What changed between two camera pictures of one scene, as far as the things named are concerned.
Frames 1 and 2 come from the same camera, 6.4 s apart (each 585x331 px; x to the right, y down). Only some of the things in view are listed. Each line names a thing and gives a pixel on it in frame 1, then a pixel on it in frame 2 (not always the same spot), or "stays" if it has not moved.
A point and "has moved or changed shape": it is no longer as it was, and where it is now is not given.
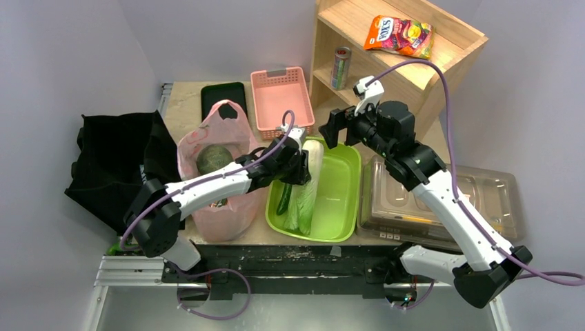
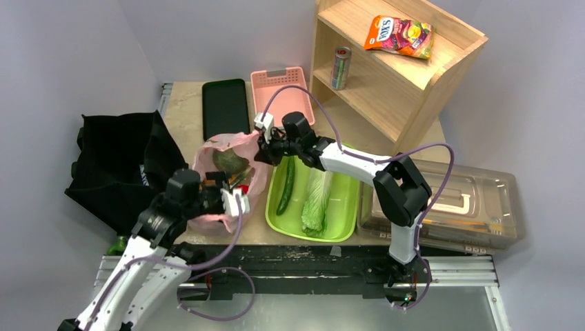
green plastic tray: (335, 207) stays
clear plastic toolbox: (389, 212) stays
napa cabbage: (299, 206) -> (315, 211)
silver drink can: (343, 55) stays
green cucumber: (285, 200) stays
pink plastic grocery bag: (223, 126) has moved or changed shape
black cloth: (115, 155) stays
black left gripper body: (294, 172) -> (211, 201)
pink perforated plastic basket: (275, 91) stays
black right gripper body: (348, 129) -> (265, 149)
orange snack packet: (401, 35) stays
